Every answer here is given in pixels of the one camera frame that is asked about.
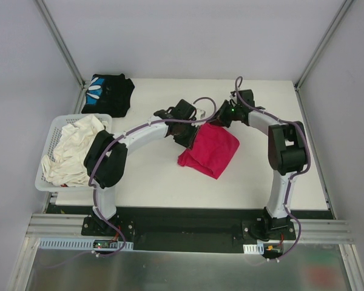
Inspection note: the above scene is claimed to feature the cream t shirt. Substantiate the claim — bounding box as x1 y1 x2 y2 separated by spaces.
41 114 106 187

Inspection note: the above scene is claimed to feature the right white cable duct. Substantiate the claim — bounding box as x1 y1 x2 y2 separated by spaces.
243 243 265 255

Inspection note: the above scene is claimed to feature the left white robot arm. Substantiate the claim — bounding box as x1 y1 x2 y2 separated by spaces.
84 99 198 236

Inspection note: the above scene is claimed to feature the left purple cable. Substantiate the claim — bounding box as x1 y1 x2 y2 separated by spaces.
87 96 217 258

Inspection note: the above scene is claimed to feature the black t shirt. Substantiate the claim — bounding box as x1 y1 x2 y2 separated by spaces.
81 73 135 118

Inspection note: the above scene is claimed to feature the white cable duct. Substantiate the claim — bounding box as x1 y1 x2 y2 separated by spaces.
39 238 133 252
243 243 265 255

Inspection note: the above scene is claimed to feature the pink t shirt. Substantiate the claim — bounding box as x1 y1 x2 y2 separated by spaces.
177 123 240 179

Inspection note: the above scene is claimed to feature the left white cable duct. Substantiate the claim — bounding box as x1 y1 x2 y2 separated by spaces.
39 238 133 252

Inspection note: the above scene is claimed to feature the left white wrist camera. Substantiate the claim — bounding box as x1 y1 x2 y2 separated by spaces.
195 109 206 120

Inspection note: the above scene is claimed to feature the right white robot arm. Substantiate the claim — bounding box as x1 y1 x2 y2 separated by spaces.
211 89 311 241

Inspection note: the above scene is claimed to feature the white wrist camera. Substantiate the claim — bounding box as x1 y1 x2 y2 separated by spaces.
230 91 237 103
195 109 206 120

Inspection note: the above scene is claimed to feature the aluminium frame post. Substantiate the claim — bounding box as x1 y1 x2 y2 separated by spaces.
33 0 86 89
294 0 356 92

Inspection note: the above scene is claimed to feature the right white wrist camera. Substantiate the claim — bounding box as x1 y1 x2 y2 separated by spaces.
230 91 237 103

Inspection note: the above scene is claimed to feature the white plastic laundry basket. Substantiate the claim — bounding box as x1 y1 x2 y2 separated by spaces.
35 113 113 192

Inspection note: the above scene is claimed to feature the left aluminium frame post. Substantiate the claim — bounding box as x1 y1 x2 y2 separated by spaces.
33 0 86 89

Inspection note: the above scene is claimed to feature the right aluminium frame post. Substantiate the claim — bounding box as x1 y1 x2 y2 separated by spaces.
294 0 356 92

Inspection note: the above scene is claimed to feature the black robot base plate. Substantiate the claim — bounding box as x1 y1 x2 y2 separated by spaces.
81 207 295 253

